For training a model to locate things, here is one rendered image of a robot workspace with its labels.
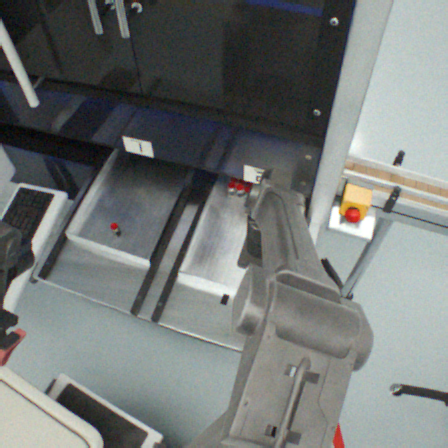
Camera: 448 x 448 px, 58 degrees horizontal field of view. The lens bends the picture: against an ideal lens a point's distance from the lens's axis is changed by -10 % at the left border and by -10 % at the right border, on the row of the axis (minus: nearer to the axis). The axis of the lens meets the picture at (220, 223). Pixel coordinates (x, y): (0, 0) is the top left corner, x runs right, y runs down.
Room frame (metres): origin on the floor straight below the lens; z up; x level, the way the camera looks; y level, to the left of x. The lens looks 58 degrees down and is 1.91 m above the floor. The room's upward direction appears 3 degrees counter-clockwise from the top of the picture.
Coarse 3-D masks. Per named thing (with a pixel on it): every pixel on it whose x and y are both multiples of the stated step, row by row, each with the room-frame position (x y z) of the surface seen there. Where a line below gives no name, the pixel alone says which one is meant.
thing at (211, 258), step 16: (224, 176) 0.79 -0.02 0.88; (224, 192) 0.73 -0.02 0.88; (208, 208) 0.68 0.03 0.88; (224, 208) 0.68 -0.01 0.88; (240, 208) 0.68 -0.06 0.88; (208, 224) 0.63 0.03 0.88; (224, 224) 0.63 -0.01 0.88; (240, 224) 0.63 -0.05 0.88; (192, 240) 0.57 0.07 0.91; (208, 240) 0.58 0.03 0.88; (224, 240) 0.58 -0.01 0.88; (240, 240) 0.58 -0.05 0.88; (192, 256) 0.54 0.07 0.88; (208, 256) 0.53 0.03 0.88; (224, 256) 0.53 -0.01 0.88; (192, 272) 0.49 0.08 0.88; (208, 272) 0.49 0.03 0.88; (224, 272) 0.49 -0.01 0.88; (240, 272) 0.49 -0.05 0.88; (224, 288) 0.44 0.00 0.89
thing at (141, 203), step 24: (120, 168) 0.84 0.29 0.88; (144, 168) 0.84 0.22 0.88; (168, 168) 0.83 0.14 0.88; (192, 168) 0.80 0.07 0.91; (96, 192) 0.76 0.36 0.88; (120, 192) 0.75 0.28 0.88; (144, 192) 0.75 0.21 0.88; (168, 192) 0.74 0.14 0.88; (96, 216) 0.67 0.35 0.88; (120, 216) 0.67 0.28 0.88; (144, 216) 0.67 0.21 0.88; (168, 216) 0.64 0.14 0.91; (96, 240) 0.60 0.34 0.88; (120, 240) 0.59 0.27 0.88; (144, 240) 0.59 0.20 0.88
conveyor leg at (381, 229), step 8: (376, 224) 0.70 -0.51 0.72; (384, 224) 0.68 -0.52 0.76; (392, 224) 0.67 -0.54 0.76; (376, 232) 0.68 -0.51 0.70; (384, 232) 0.67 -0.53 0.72; (376, 240) 0.68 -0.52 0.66; (368, 248) 0.68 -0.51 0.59; (376, 248) 0.67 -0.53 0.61; (360, 256) 0.70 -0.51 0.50; (368, 256) 0.67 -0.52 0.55; (360, 264) 0.68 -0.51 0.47; (368, 264) 0.67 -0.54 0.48; (352, 272) 0.69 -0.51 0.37; (360, 272) 0.67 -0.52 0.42; (352, 280) 0.68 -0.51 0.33; (344, 288) 0.69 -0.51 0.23; (352, 288) 0.67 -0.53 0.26; (344, 296) 0.68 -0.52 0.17
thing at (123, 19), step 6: (114, 0) 0.72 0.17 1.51; (120, 0) 0.72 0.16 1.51; (120, 6) 0.72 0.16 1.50; (132, 6) 0.78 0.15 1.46; (138, 6) 0.78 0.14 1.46; (120, 12) 0.72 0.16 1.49; (126, 12) 0.73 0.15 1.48; (132, 12) 0.76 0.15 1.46; (120, 18) 0.72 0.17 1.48; (126, 18) 0.72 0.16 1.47; (120, 24) 0.72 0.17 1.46; (126, 24) 0.72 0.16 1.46; (120, 30) 0.73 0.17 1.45; (126, 30) 0.72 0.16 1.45; (126, 36) 0.72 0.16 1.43
